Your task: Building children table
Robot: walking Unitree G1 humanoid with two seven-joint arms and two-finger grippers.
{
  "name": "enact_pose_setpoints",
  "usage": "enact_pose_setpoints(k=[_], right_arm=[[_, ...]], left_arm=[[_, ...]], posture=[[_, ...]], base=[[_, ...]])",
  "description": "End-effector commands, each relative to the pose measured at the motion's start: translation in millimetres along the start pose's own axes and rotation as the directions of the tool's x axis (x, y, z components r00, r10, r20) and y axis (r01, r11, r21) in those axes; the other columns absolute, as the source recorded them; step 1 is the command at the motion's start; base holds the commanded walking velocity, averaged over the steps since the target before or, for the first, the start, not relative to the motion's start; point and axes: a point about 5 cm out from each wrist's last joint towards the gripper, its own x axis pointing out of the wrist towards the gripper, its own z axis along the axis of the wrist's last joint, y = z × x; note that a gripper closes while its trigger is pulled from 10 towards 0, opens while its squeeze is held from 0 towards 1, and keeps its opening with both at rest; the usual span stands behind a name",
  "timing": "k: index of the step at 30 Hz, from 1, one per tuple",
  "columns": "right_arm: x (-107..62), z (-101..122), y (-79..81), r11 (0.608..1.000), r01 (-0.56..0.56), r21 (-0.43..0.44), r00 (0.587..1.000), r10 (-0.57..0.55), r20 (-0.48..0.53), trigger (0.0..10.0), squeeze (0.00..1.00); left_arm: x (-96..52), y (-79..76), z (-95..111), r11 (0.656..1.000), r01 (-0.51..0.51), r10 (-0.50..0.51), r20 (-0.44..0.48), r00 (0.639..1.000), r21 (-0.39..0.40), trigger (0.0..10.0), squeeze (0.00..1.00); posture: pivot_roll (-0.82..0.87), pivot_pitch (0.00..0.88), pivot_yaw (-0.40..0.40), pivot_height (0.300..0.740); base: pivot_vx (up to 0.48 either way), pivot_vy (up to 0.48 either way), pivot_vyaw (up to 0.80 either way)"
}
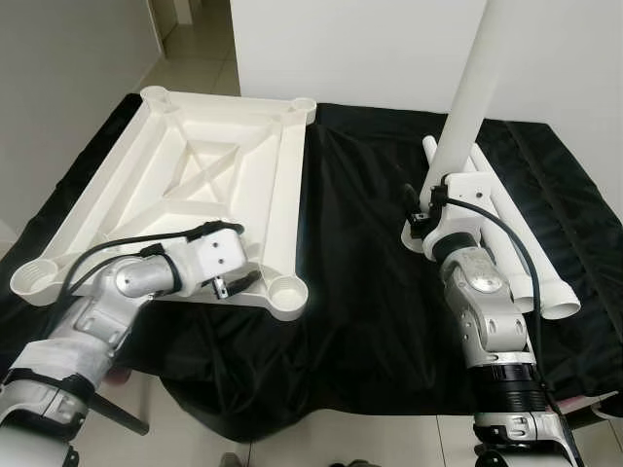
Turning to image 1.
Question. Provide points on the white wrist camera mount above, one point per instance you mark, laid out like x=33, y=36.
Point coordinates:
x=219, y=255
x=462, y=209

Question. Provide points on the white plastic children table top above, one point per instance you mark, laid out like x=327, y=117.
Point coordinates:
x=195, y=146

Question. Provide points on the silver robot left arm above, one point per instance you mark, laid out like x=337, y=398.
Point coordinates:
x=97, y=311

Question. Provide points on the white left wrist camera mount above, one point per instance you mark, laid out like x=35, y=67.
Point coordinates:
x=219, y=255

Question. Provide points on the black table cloth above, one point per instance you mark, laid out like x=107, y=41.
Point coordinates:
x=370, y=243

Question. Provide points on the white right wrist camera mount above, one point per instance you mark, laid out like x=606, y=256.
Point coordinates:
x=462, y=209

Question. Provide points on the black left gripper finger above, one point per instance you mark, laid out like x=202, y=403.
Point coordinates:
x=248, y=280
x=230, y=228

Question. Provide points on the grey robot right foot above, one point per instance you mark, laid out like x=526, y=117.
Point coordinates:
x=355, y=464

